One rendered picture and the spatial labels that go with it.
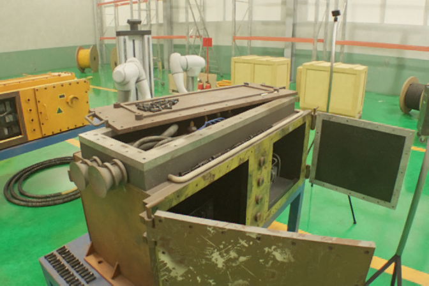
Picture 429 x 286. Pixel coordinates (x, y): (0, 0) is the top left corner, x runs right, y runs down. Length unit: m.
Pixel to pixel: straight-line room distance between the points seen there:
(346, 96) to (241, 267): 5.35
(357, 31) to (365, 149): 8.46
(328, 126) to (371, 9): 8.52
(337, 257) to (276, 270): 0.18
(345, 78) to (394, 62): 4.40
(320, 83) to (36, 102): 4.96
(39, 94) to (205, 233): 2.96
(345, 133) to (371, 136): 0.18
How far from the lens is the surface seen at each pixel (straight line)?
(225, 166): 1.25
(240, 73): 7.05
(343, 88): 6.07
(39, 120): 3.66
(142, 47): 2.66
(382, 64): 10.30
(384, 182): 2.16
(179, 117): 1.42
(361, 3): 10.52
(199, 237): 0.93
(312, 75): 6.21
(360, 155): 2.13
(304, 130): 2.09
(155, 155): 1.05
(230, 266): 0.97
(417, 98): 7.60
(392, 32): 10.25
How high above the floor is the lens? 1.76
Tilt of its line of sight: 18 degrees down
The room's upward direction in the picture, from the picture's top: straight up
